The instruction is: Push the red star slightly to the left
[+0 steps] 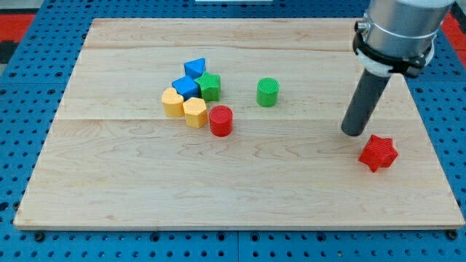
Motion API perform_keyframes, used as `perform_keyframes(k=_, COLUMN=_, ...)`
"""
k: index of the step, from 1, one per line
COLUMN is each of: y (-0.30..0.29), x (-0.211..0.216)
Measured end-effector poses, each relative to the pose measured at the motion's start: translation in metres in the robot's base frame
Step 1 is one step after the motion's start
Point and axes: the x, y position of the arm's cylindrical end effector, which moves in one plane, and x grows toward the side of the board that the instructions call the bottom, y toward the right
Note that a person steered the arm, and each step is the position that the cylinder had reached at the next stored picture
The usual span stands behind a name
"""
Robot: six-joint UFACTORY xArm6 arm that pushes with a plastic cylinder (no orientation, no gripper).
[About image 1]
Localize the red star block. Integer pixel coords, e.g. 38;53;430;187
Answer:
358;135;398;172

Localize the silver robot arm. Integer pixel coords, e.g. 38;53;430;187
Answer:
352;0;454;78

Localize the green star block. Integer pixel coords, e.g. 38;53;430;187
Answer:
194;71;221;102

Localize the red cylinder block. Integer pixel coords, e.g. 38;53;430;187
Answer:
209;106;233;137

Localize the yellow pentagon block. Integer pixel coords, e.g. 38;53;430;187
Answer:
183;98;208;128

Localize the green cylinder block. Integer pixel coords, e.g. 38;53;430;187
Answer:
256;77;280;107

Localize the blue cube block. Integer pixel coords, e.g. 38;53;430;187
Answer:
172;76;200;100

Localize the light wooden board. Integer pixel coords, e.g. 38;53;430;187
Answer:
14;18;465;231

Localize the yellow heart block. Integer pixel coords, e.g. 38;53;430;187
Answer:
161;87;184;117

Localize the blue triangle block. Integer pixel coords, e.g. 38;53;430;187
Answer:
183;57;205;79

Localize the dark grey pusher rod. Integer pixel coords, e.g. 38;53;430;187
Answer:
341;69;390;137

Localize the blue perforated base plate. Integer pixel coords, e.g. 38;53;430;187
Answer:
1;0;465;261

